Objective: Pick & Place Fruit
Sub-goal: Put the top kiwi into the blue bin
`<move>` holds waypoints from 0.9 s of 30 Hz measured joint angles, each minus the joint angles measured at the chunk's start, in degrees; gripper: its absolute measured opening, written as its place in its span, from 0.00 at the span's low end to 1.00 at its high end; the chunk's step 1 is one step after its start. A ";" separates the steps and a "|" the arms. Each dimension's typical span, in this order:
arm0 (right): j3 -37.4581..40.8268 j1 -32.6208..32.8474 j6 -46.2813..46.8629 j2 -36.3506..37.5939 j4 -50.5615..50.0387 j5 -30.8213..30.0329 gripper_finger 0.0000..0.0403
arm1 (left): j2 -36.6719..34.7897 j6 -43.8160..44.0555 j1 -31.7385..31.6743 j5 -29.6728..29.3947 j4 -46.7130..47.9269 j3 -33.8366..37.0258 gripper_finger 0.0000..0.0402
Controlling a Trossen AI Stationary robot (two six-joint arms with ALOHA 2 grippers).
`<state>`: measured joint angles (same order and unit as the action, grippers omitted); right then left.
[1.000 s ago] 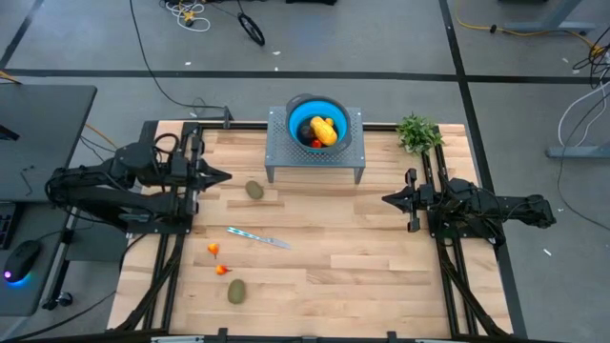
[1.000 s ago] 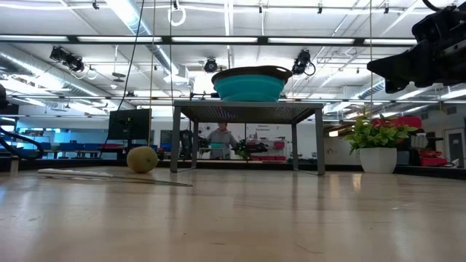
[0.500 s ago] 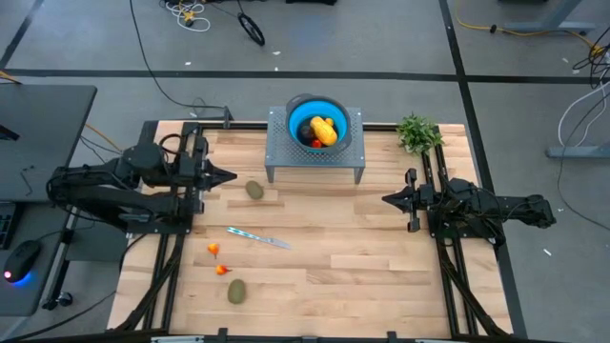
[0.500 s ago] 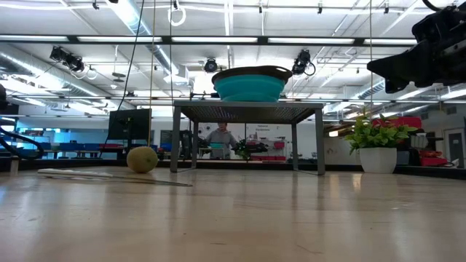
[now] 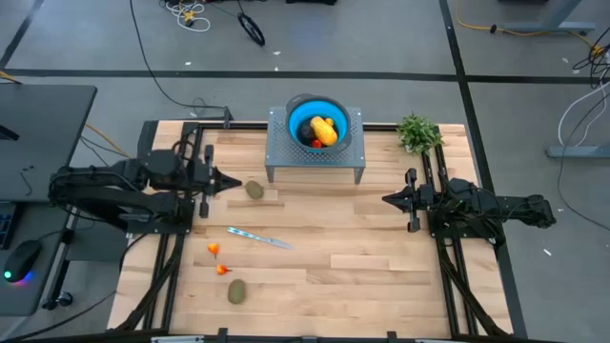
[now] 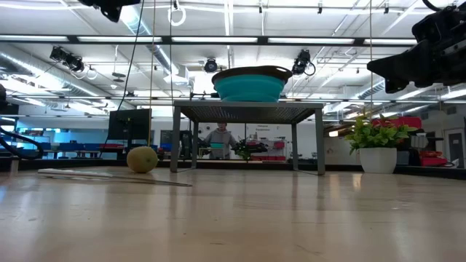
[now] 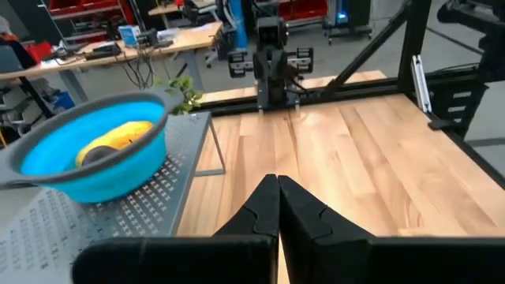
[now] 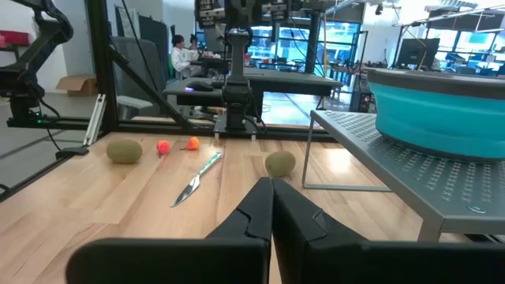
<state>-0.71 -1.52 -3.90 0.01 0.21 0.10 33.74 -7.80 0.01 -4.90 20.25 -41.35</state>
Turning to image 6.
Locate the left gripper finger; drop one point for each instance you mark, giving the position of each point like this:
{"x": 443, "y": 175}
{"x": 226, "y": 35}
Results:
{"x": 111, "y": 14}

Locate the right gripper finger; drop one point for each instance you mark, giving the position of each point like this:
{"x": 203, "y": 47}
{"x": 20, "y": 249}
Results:
{"x": 404, "y": 63}
{"x": 395, "y": 85}

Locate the blue collapsible bowl grey rim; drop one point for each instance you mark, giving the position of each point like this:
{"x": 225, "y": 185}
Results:
{"x": 251, "y": 89}

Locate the brown kiwi fruit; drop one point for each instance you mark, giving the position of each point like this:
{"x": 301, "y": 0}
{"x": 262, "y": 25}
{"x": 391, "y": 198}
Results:
{"x": 142, "y": 160}

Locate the black background robot arm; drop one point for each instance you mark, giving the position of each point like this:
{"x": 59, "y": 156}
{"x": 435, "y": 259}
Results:
{"x": 251, "y": 147}

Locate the black ceiling spotlight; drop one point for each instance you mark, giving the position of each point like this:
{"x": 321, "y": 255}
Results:
{"x": 67, "y": 58}
{"x": 301, "y": 62}
{"x": 210, "y": 66}

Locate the green potted plant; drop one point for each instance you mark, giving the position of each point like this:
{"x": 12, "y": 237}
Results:
{"x": 378, "y": 160}

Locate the red storage box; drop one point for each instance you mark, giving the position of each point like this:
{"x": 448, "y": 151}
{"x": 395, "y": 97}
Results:
{"x": 433, "y": 160}

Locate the black monitor on stand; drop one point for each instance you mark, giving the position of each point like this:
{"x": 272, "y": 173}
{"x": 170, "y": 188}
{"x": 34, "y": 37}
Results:
{"x": 129, "y": 125}

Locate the grey perforated metal stand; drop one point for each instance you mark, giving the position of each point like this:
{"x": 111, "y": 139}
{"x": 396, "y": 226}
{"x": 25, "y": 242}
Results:
{"x": 247, "y": 105}

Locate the person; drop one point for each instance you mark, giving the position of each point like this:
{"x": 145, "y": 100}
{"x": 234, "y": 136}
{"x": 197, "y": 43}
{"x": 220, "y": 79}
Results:
{"x": 220, "y": 140}

